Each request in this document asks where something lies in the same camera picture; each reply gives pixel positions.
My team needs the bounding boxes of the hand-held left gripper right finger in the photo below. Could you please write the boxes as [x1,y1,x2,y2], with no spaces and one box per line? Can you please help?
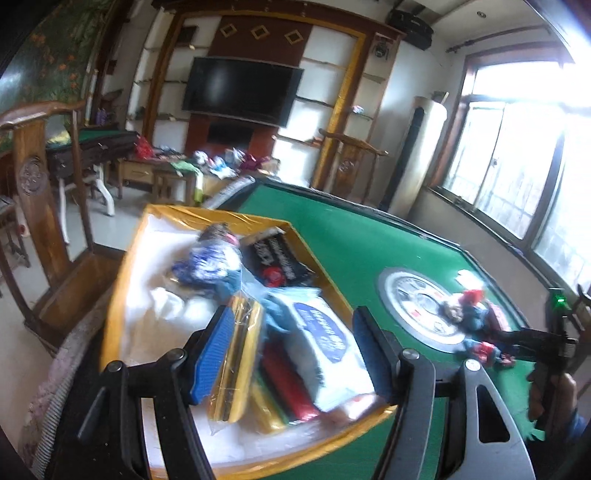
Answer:
[353,305,536,480]

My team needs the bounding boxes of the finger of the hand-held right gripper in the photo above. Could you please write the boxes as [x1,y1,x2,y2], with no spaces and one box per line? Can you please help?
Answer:
[501,325,577,361]

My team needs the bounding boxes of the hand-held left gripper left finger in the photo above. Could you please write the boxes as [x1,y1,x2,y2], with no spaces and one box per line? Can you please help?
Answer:
[76,305,238,480]

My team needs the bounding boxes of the blue white wet wipes pack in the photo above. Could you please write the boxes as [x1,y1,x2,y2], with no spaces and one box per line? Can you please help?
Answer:
[272,286,375,414]

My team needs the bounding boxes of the red hat doll toy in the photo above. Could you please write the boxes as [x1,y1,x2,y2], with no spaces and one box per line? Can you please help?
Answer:
[438,288,513,333]

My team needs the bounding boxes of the colourful sponge pack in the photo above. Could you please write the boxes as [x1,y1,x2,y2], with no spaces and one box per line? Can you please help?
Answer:
[205,295,324,437]

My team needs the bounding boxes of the blue white tissue pack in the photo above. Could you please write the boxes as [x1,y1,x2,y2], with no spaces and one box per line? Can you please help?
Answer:
[173,237,243,287]

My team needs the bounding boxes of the person's right hand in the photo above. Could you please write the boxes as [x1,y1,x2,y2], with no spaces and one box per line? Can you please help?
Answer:
[526,364,579,432]

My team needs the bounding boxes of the small red blue toy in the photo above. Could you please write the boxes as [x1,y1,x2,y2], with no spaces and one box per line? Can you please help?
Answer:
[462,339,518,370]

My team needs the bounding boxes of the pink white packet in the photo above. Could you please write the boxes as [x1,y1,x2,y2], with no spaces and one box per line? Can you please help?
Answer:
[323,392,391,425]

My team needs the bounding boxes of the white cloth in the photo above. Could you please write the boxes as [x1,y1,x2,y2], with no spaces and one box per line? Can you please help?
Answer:
[148,286,218,324]

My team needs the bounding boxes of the round table control panel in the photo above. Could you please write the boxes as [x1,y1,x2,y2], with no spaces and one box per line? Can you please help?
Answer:
[376,267,467,348]

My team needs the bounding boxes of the black packet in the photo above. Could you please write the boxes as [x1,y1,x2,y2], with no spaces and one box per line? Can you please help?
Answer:
[240,226,317,289]

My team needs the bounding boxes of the green felt mahjong table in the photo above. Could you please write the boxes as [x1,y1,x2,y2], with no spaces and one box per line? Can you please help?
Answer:
[203,178,578,480]

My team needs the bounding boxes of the wooden framed window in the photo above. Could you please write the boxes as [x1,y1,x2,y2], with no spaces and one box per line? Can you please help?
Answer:
[429,46,591,296]

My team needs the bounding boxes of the carved wooden armchair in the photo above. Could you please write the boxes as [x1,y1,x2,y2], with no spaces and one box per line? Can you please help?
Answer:
[311,128,391,204]
[0,99,123,356]

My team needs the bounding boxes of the wooden stool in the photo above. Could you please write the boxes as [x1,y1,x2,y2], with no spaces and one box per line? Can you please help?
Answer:
[152,161,204,206]

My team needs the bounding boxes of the green cloth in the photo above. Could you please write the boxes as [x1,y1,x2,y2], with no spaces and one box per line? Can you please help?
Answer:
[171,159,204,206]

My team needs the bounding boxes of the low wooden television cabinet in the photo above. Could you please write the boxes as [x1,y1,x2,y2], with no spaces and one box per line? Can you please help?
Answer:
[115,154,282,204]

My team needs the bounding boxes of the white standing air conditioner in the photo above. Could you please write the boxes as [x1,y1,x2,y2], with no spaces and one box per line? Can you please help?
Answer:
[379,95,450,220]

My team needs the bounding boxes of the dark mahjong table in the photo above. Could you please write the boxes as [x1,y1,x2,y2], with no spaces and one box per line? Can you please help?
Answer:
[44,128,141,217]

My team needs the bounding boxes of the black flat television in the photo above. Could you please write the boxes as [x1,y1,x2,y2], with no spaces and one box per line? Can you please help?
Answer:
[181,56,305,127]

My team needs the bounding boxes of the dark curtain rod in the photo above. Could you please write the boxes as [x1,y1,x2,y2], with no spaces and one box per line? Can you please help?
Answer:
[445,25,550,54]

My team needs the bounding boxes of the wooden wall shelf unit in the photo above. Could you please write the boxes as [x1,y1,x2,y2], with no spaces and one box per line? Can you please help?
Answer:
[127,0,407,195]

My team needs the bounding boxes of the floral wall painting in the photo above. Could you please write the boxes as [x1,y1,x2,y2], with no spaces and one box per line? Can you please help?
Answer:
[0,0,121,139]

